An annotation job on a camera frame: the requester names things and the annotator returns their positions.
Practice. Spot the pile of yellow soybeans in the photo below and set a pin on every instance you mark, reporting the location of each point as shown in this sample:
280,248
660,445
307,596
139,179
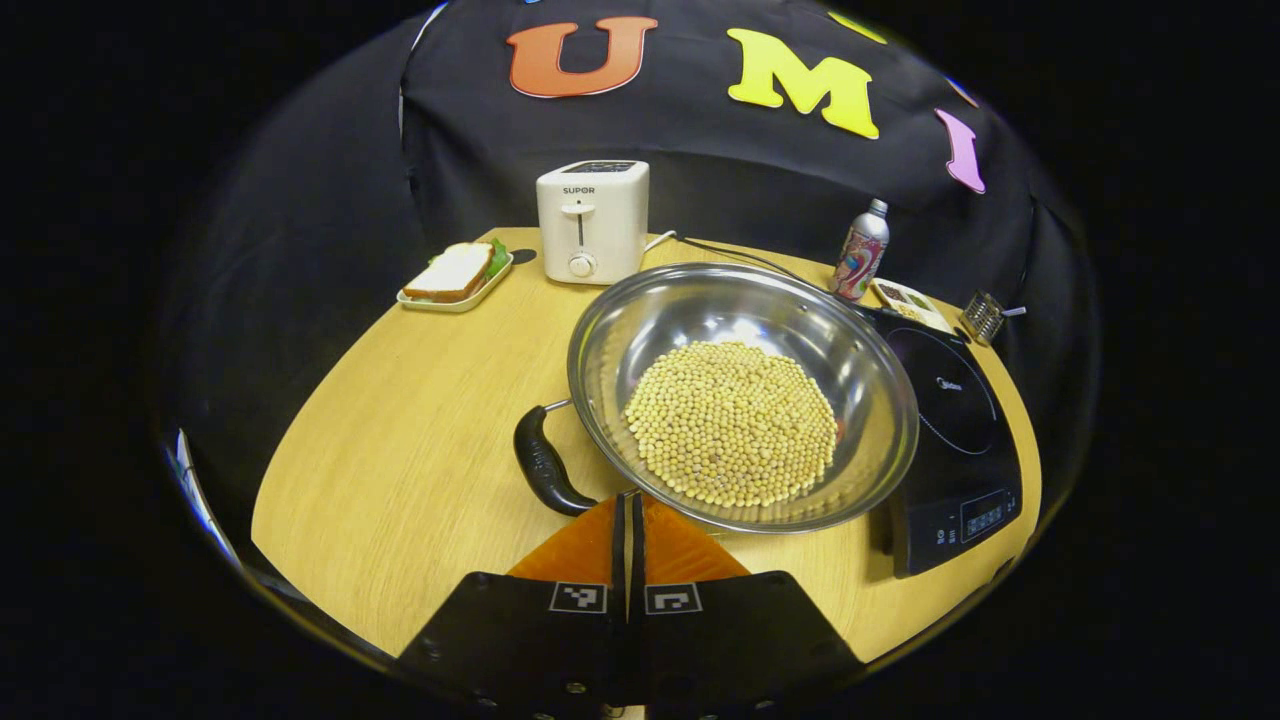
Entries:
730,420

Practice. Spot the black induction cooktop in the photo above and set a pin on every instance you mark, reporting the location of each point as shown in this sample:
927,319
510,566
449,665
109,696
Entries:
960,480

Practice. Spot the stainless steel pot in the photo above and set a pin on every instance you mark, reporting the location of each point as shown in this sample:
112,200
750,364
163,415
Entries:
700,310

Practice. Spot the white toaster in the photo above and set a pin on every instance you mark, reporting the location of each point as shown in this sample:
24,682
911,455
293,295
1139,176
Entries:
600,225

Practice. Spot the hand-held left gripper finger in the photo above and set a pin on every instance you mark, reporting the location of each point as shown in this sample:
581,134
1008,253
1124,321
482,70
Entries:
638,560
619,560

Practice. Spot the black backdrop cloth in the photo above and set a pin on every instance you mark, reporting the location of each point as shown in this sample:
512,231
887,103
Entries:
700,170

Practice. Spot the silver patterned metal bottle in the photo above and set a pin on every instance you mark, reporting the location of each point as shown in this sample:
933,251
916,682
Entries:
860,255

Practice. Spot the white divided snack tray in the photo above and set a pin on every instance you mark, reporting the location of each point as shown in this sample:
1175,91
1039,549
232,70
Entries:
905,298

